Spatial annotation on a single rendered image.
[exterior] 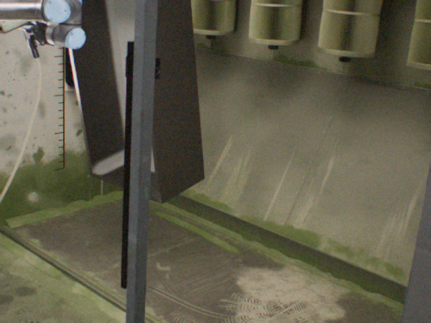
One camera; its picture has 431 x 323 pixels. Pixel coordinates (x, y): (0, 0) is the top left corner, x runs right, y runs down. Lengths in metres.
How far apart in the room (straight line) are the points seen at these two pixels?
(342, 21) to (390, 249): 1.29
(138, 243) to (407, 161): 1.99
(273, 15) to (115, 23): 0.97
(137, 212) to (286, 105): 2.28
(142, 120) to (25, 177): 2.24
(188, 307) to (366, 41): 1.76
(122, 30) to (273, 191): 1.35
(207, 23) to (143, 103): 2.43
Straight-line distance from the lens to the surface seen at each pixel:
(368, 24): 3.54
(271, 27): 3.85
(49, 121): 4.02
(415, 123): 3.67
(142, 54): 1.82
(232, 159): 4.10
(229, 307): 3.15
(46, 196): 4.15
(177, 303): 3.15
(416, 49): 3.33
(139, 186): 1.92
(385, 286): 3.42
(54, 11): 2.52
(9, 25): 2.87
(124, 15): 3.51
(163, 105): 3.07
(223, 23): 4.25
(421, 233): 1.75
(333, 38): 3.53
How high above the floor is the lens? 1.64
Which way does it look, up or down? 17 degrees down
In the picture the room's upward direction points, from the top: 4 degrees clockwise
